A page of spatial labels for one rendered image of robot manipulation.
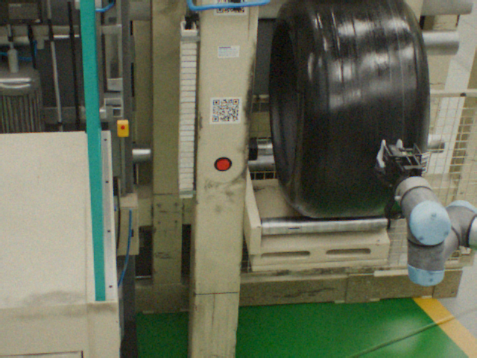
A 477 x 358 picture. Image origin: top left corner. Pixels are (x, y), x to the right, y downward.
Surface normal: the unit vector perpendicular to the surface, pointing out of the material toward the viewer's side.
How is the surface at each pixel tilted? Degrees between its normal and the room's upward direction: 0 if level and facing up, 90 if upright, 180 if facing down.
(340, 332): 0
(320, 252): 90
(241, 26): 90
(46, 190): 0
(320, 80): 59
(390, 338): 0
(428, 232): 83
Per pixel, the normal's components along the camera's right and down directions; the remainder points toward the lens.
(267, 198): 0.05, -0.80
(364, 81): 0.12, -0.08
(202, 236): 0.13, 0.60
